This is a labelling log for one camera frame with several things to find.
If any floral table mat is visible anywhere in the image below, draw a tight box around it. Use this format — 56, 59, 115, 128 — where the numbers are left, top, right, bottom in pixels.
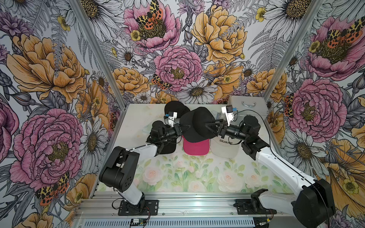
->
134, 143, 292, 193

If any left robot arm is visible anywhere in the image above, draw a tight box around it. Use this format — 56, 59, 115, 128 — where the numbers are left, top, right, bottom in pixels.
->
99, 121, 183, 208

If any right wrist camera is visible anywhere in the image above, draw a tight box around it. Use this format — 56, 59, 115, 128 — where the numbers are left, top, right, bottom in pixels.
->
221, 105, 237, 126

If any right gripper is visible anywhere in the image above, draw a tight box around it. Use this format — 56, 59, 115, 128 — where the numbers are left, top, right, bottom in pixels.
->
205, 119, 249, 141

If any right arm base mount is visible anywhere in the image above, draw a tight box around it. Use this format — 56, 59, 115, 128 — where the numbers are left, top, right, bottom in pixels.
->
233, 189, 277, 215

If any silver first aid case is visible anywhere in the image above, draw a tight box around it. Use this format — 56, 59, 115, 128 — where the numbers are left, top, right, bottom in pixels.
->
228, 96, 269, 125

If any pink cap back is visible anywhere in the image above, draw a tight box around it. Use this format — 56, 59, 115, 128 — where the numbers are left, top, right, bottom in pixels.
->
182, 136, 210, 156

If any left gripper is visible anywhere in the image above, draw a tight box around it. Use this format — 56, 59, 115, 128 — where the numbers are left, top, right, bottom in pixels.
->
160, 123, 191, 141

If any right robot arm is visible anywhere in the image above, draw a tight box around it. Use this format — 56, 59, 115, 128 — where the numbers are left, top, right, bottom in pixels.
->
202, 116, 336, 228

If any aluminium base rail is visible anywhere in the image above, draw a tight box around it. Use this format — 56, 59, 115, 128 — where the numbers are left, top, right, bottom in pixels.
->
73, 192, 302, 228

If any white Colorado cap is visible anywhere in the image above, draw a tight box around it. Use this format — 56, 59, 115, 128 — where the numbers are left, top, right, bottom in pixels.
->
210, 136, 240, 158

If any black cap with white logo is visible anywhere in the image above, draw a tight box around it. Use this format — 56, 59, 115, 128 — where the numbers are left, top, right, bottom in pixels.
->
160, 141, 176, 154

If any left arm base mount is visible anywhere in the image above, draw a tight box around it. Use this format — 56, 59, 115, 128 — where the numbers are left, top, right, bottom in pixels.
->
118, 199, 159, 216

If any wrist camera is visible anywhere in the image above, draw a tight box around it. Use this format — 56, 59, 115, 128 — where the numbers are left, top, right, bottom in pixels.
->
221, 105, 237, 126
164, 112, 177, 127

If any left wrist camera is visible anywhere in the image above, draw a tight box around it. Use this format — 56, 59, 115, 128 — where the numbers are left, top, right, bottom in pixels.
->
164, 112, 177, 127

